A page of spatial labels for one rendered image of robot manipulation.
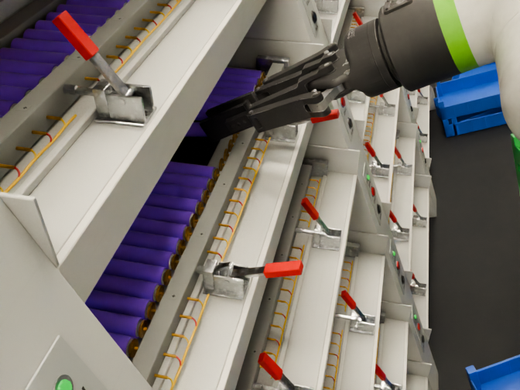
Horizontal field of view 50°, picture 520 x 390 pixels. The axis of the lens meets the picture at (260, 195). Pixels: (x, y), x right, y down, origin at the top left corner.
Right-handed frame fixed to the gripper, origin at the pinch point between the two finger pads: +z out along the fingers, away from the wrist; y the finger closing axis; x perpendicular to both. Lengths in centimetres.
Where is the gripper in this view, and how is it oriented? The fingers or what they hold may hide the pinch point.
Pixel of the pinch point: (232, 117)
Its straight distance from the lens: 68.7
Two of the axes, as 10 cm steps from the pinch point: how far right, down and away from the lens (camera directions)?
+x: 5.0, 7.4, 4.6
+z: -8.4, 2.7, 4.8
